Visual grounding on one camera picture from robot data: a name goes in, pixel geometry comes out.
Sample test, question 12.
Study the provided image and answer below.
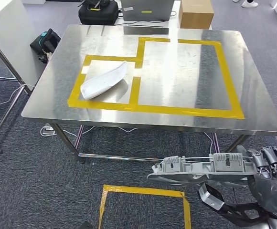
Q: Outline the steel workbench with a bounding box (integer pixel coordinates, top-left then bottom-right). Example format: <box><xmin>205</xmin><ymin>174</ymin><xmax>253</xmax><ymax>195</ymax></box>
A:
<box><xmin>21</xmin><ymin>24</ymin><xmax>277</xmax><ymax>165</ymax></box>

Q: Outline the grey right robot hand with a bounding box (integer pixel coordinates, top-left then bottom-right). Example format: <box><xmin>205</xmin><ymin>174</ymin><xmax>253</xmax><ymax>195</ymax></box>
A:
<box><xmin>236</xmin><ymin>145</ymin><xmax>277</xmax><ymax>219</ymax></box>

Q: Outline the white floor cable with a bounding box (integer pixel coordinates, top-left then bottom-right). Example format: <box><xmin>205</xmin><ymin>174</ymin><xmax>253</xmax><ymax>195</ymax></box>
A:
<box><xmin>0</xmin><ymin>83</ymin><xmax>36</xmax><ymax>110</ymax></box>

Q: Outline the grey plastic car part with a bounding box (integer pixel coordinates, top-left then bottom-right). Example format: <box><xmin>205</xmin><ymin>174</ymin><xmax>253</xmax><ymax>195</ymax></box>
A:
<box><xmin>147</xmin><ymin>152</ymin><xmax>259</xmax><ymax>187</ymax></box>

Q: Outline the person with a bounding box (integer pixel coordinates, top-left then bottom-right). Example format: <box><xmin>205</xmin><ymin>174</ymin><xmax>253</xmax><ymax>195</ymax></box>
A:
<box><xmin>232</xmin><ymin>0</ymin><xmax>259</xmax><ymax>9</ymax></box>

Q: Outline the black carrying case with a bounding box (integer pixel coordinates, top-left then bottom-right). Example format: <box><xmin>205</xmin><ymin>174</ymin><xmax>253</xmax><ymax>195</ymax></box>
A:
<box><xmin>78</xmin><ymin>0</ymin><xmax>119</xmax><ymax>26</ymax></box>

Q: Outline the cardboard box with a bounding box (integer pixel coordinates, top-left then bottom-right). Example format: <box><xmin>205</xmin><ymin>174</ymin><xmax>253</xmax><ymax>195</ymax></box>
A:
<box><xmin>179</xmin><ymin>0</ymin><xmax>215</xmax><ymax>30</ymax></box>

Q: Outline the yellow floor tape square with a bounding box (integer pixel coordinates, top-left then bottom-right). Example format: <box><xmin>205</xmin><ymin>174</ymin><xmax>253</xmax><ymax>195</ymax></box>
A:
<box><xmin>98</xmin><ymin>185</ymin><xmax>192</xmax><ymax>229</ymax></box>

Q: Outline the yellow bench tape outline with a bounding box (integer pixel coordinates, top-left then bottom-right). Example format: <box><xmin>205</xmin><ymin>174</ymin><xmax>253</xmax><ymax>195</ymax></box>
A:
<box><xmin>67</xmin><ymin>37</ymin><xmax>245</xmax><ymax>120</ymax></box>

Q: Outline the white plastic cover part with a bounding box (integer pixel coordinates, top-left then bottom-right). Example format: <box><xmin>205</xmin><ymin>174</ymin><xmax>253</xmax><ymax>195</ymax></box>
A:
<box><xmin>80</xmin><ymin>61</ymin><xmax>127</xmax><ymax>101</ymax></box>

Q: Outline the grey laptop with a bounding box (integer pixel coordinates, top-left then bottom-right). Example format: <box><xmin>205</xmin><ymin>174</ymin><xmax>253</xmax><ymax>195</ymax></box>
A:
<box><xmin>120</xmin><ymin>0</ymin><xmax>175</xmax><ymax>22</ymax></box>

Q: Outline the black teal backpack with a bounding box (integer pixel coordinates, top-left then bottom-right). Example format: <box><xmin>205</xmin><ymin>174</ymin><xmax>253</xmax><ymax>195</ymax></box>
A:
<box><xmin>30</xmin><ymin>28</ymin><xmax>61</xmax><ymax>64</ymax></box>

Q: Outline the black camera bracket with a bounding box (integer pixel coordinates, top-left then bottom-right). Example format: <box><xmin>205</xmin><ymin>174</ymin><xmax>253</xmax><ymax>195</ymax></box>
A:
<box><xmin>215</xmin><ymin>186</ymin><xmax>270</xmax><ymax>228</ymax></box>

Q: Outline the white power adapter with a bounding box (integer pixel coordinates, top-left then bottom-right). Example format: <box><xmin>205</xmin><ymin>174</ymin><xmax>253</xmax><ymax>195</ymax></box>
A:
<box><xmin>39</xmin><ymin>124</ymin><xmax>58</xmax><ymax>137</ymax></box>

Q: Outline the white desk with metal legs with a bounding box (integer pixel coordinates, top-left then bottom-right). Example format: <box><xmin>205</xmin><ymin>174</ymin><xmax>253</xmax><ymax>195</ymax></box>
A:
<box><xmin>0</xmin><ymin>0</ymin><xmax>47</xmax><ymax>155</ymax></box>

